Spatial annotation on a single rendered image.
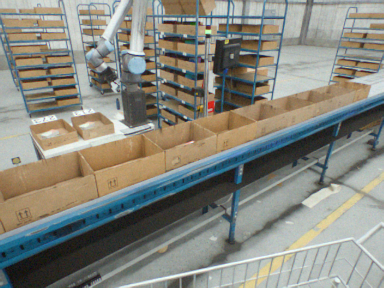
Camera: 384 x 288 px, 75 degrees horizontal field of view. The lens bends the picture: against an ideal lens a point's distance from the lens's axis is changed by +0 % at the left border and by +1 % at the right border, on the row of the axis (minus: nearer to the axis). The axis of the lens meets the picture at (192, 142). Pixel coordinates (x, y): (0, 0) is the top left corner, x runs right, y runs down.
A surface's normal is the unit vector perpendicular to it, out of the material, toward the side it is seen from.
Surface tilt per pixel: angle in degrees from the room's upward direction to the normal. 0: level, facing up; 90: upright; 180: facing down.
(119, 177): 90
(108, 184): 91
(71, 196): 91
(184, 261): 0
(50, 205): 91
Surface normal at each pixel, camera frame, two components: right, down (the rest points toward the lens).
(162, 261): 0.01, -0.89
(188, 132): 0.58, 0.36
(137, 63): 0.42, 0.53
